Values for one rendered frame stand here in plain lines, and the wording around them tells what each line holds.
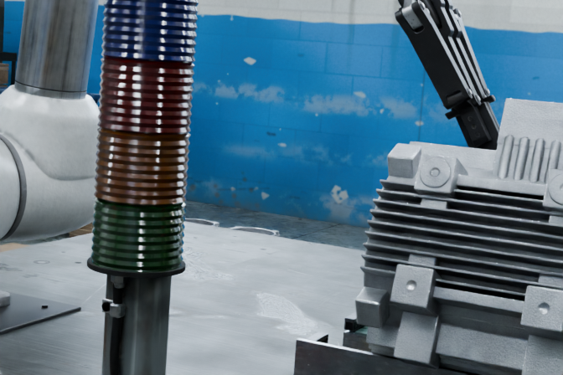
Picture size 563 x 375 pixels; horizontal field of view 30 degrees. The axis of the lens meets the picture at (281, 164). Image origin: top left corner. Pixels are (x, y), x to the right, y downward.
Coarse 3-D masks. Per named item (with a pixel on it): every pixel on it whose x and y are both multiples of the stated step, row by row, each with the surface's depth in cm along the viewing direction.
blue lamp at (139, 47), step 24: (120, 0) 64; (144, 0) 64; (168, 0) 64; (192, 0) 66; (120, 24) 64; (144, 24) 64; (168, 24) 64; (192, 24) 66; (120, 48) 64; (144, 48) 64; (168, 48) 65; (192, 48) 66
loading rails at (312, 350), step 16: (352, 320) 98; (320, 336) 92; (352, 336) 98; (304, 352) 88; (320, 352) 88; (336, 352) 87; (352, 352) 87; (368, 352) 86; (304, 368) 89; (320, 368) 88; (336, 368) 87; (352, 368) 87; (368, 368) 86; (384, 368) 85; (400, 368) 85; (416, 368) 84; (448, 368) 84
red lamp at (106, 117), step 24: (120, 72) 65; (144, 72) 64; (168, 72) 65; (192, 72) 67; (120, 96) 65; (144, 96) 64; (168, 96) 65; (192, 96) 67; (120, 120) 65; (144, 120) 65; (168, 120) 65
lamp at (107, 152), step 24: (120, 144) 65; (144, 144) 65; (168, 144) 65; (96, 168) 67; (120, 168) 65; (144, 168) 65; (168, 168) 66; (96, 192) 67; (120, 192) 65; (144, 192) 65; (168, 192) 66
